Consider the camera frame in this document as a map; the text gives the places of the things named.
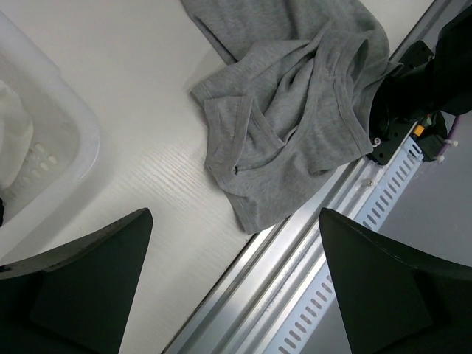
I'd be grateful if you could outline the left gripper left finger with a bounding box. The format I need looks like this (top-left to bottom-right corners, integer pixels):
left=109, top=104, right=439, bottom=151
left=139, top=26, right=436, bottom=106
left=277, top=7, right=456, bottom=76
left=1, top=209, right=153, bottom=353

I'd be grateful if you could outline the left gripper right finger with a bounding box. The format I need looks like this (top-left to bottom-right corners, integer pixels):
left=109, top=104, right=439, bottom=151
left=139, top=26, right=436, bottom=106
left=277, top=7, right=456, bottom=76
left=318, top=207, right=472, bottom=354

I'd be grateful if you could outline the white tank top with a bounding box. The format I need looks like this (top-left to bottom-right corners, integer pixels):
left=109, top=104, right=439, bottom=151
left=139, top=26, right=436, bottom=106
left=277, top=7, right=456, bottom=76
left=1, top=81, right=33, bottom=190

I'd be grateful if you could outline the grey tank top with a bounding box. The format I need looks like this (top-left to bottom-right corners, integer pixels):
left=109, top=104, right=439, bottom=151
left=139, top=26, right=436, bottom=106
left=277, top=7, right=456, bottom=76
left=183, top=1, right=393, bottom=235

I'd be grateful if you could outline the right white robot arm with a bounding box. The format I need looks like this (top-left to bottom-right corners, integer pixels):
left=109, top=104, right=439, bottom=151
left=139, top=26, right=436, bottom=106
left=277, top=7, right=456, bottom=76
left=369, top=7, right=471, bottom=139

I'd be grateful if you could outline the white plastic basket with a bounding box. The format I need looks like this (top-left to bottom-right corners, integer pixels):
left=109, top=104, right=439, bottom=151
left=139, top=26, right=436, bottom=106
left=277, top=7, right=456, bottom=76
left=1, top=14, right=100, bottom=233

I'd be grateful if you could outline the white slotted cable duct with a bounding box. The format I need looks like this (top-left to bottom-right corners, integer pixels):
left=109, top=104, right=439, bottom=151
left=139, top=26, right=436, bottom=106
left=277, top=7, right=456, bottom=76
left=252, top=137, right=423, bottom=353

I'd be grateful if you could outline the aluminium front rail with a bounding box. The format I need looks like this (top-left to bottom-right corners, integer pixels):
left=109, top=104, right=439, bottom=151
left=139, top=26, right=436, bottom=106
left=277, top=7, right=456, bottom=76
left=164, top=0, right=462, bottom=354

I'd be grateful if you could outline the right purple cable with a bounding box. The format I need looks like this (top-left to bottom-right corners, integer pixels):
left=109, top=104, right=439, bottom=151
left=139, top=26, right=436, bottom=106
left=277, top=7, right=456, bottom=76
left=437, top=114, right=464, bottom=165

